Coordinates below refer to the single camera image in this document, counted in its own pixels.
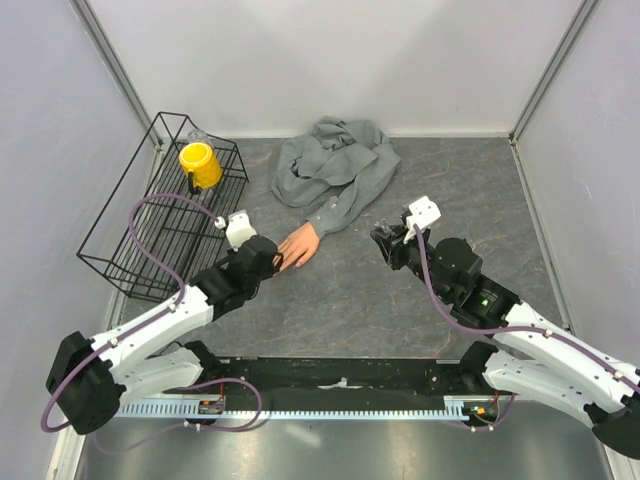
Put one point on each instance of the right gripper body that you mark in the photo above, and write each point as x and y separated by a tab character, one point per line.
407	254

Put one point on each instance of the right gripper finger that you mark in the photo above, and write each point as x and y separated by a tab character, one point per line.
395	230
385	244

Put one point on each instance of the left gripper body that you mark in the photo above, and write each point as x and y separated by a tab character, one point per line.
271	271

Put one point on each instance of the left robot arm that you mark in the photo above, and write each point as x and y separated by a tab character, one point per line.
91	378

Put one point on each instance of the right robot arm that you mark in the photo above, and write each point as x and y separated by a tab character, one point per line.
559	370

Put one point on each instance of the mannequin hand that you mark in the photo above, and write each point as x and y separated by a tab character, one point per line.
299	247

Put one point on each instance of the grey shirt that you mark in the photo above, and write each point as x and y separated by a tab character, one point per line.
356	156

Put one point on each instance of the yellow cup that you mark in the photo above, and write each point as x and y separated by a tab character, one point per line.
200	165

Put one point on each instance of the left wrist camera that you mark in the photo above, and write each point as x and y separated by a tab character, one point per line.
237	228

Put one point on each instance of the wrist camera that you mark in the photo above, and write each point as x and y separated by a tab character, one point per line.
421	213
237	228

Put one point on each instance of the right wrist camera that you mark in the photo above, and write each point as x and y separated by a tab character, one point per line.
421	213

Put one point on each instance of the black wire basket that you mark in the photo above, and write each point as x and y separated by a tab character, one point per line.
144	237

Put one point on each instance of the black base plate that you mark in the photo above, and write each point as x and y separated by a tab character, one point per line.
428	377

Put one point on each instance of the slotted cable duct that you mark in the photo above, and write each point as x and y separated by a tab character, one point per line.
330	405

